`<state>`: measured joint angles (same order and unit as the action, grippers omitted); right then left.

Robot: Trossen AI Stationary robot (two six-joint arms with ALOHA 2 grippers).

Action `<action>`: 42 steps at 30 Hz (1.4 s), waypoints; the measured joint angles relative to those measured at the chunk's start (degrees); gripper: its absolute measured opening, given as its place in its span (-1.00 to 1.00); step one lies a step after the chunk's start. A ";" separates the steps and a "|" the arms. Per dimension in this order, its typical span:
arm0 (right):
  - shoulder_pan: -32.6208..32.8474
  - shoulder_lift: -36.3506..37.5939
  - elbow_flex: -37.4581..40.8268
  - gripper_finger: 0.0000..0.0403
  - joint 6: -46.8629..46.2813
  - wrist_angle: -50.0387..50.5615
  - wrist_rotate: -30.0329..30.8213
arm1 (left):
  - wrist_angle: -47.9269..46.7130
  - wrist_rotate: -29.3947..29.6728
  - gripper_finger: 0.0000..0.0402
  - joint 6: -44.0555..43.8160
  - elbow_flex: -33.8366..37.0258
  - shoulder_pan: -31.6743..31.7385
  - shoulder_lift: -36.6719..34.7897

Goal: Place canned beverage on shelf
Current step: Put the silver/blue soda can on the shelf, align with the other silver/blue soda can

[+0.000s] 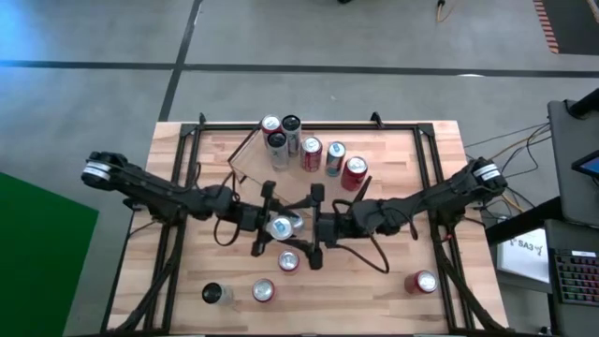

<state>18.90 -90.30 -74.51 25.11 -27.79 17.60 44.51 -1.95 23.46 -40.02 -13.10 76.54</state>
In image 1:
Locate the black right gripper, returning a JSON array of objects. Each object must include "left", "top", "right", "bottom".
[{"left": 285, "top": 183, "right": 375, "bottom": 271}]

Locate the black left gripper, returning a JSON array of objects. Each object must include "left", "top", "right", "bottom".
[{"left": 212, "top": 180, "right": 294, "bottom": 258}]

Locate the red strawberry Fanta can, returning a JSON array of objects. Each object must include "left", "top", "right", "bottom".
[
  {"left": 277, "top": 249, "right": 301, "bottom": 274},
  {"left": 260, "top": 114, "right": 284, "bottom": 146},
  {"left": 252, "top": 278, "right": 277, "bottom": 303}
]

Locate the white Celsius can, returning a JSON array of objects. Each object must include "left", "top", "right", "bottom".
[
  {"left": 201, "top": 282, "right": 234, "bottom": 305},
  {"left": 266, "top": 131, "right": 290, "bottom": 172},
  {"left": 281, "top": 114, "right": 303, "bottom": 158}
]

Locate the white paper sign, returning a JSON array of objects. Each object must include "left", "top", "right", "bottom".
[{"left": 495, "top": 227, "right": 552, "bottom": 285}]

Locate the green floor mat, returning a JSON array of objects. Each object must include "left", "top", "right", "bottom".
[{"left": 0, "top": 170, "right": 100, "bottom": 337}]

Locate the grey side desk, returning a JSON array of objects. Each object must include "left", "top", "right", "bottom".
[{"left": 546, "top": 97, "right": 599, "bottom": 226}]

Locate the black backlit keyboard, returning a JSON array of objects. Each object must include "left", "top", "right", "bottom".
[{"left": 551, "top": 250, "right": 599, "bottom": 303}]

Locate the tablet with blue screen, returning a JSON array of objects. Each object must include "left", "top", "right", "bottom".
[{"left": 570, "top": 149, "right": 599, "bottom": 179}]

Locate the black pole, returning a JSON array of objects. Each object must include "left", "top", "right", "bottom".
[{"left": 565, "top": 87, "right": 599, "bottom": 119}]

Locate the black striped floor mat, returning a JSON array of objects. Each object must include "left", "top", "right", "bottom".
[{"left": 533, "top": 0, "right": 599, "bottom": 55}]

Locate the wooden shelf black metal frame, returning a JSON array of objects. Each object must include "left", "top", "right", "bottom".
[{"left": 227, "top": 115, "right": 374, "bottom": 245}]

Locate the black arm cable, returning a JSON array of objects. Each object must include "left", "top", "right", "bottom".
[{"left": 327, "top": 231, "right": 391, "bottom": 275}]

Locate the yellow floor cable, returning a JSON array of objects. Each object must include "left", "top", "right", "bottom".
[{"left": 434, "top": 0, "right": 458, "bottom": 23}]

